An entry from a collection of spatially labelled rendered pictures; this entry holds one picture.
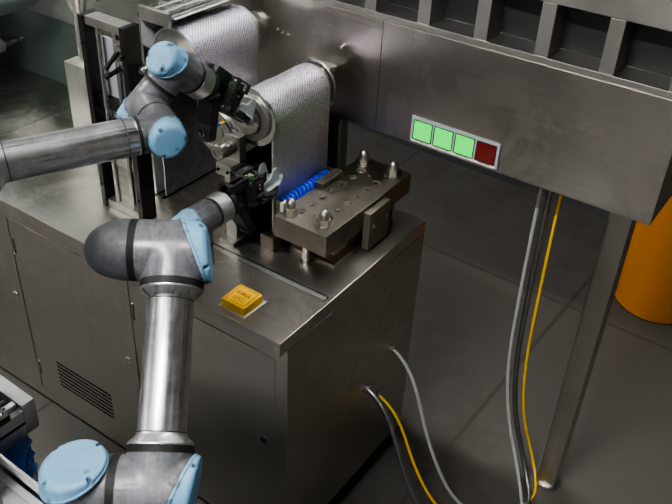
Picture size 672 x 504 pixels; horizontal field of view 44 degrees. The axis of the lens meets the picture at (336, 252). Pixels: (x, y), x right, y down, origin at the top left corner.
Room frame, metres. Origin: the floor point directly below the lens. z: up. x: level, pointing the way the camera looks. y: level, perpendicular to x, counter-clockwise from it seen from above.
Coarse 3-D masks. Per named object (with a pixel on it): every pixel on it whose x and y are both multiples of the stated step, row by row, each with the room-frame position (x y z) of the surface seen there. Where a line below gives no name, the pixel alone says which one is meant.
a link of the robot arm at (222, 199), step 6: (216, 192) 1.64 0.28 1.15; (222, 192) 1.64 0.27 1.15; (210, 198) 1.66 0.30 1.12; (216, 198) 1.62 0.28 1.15; (222, 198) 1.62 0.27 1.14; (228, 198) 1.63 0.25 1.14; (222, 204) 1.61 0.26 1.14; (228, 204) 1.62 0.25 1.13; (222, 210) 1.60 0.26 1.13; (228, 210) 1.61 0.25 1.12; (234, 210) 1.62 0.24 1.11; (228, 216) 1.61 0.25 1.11
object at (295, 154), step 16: (304, 128) 1.91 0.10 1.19; (320, 128) 1.97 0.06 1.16; (272, 144) 1.80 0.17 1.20; (288, 144) 1.85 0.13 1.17; (304, 144) 1.91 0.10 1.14; (320, 144) 1.97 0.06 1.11; (272, 160) 1.80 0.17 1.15; (288, 160) 1.85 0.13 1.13; (304, 160) 1.91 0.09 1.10; (320, 160) 1.97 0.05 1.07; (288, 176) 1.85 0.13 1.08; (304, 176) 1.91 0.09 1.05; (288, 192) 1.85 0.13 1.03
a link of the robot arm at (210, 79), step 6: (204, 66) 1.69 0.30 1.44; (210, 72) 1.65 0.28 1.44; (210, 78) 1.64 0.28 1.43; (204, 84) 1.62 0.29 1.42; (210, 84) 1.63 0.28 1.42; (198, 90) 1.61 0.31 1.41; (204, 90) 1.62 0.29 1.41; (210, 90) 1.63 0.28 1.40; (192, 96) 1.62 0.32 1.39; (198, 96) 1.62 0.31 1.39; (204, 96) 1.63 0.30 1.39
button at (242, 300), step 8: (240, 288) 1.58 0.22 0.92; (248, 288) 1.58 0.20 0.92; (224, 296) 1.54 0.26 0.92; (232, 296) 1.54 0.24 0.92; (240, 296) 1.55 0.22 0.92; (248, 296) 1.55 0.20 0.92; (256, 296) 1.55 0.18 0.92; (224, 304) 1.53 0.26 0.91; (232, 304) 1.52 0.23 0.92; (240, 304) 1.52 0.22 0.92; (248, 304) 1.52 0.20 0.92; (256, 304) 1.54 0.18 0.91; (240, 312) 1.51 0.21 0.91; (248, 312) 1.51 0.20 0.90
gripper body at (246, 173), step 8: (248, 168) 1.74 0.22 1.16; (232, 176) 1.72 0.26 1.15; (240, 176) 1.70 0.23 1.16; (248, 176) 1.73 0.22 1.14; (256, 176) 1.72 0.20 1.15; (264, 176) 1.72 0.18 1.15; (224, 184) 1.66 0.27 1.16; (232, 184) 1.67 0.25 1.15; (240, 184) 1.67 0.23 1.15; (248, 184) 1.69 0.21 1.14; (256, 184) 1.70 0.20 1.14; (224, 192) 1.67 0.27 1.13; (232, 192) 1.65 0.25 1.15; (240, 192) 1.68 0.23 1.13; (248, 192) 1.69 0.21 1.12; (256, 192) 1.70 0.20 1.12; (232, 200) 1.64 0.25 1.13; (240, 200) 1.67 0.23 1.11; (248, 200) 1.69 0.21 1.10; (256, 200) 1.70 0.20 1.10
